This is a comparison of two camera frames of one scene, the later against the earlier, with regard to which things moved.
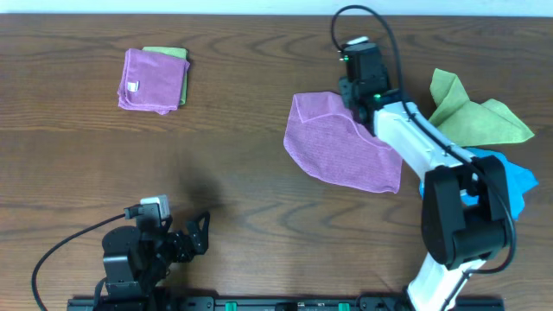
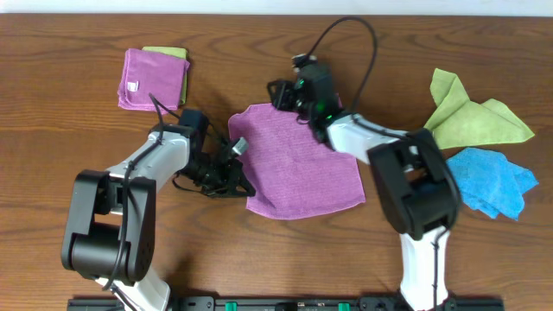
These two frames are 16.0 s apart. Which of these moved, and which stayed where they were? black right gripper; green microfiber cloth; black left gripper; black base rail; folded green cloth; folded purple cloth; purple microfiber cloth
Moved: black left gripper; black right gripper; purple microfiber cloth
Stayed: folded green cloth; black base rail; folded purple cloth; green microfiber cloth
